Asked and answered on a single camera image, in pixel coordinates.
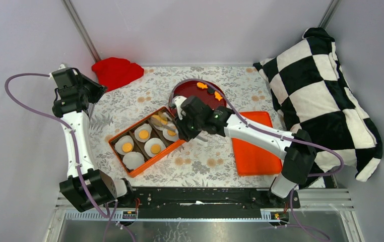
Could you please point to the orange cookie tin box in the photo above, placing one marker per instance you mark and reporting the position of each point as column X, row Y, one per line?
column 139, row 146

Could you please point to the red knit beanie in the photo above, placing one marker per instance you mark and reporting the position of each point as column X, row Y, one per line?
column 116, row 72

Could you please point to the round yellow biscuit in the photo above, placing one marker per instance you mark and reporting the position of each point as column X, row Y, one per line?
column 162, row 120
column 144, row 134
column 155, row 149
column 127, row 147
column 171, row 133

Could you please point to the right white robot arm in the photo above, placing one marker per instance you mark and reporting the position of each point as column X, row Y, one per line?
column 294, row 149

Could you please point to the black sandwich cookie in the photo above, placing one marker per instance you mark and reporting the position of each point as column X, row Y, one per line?
column 210, row 90

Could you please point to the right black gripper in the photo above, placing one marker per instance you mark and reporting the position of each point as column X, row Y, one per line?
column 184, row 133

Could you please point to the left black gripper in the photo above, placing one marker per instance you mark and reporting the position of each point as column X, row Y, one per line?
column 99, row 89

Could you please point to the black white checkered blanket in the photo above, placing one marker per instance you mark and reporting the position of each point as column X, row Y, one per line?
column 310, row 93

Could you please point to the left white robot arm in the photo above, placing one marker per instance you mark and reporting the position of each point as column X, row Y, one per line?
column 86, row 186

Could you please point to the metal serving tongs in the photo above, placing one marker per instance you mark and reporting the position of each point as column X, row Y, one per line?
column 155, row 123

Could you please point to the white paper cupcake liner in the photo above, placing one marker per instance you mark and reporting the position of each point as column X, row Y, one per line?
column 122, row 140
column 133, row 160
column 143, row 126
column 168, row 137
column 161, row 114
column 152, row 141

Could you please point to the dark red round plate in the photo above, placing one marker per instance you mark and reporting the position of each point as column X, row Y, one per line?
column 189, row 88

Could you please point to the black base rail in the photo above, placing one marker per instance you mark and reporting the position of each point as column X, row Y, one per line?
column 202, row 203

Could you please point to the orange tin lid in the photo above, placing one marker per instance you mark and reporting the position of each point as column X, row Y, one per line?
column 251, row 160

